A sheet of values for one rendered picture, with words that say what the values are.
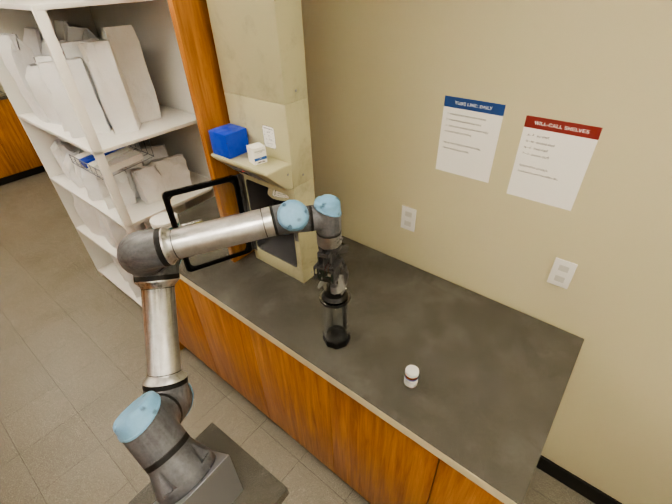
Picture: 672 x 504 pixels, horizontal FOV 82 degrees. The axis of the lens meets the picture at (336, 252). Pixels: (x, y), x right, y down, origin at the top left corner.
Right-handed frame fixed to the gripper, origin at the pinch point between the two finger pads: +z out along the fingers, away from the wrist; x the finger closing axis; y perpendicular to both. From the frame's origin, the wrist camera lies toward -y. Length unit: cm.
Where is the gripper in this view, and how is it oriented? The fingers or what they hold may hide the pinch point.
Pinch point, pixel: (334, 288)
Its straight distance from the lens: 130.9
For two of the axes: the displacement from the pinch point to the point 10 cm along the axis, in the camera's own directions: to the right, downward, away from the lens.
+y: -4.0, 5.6, -7.3
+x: 9.2, 2.2, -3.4
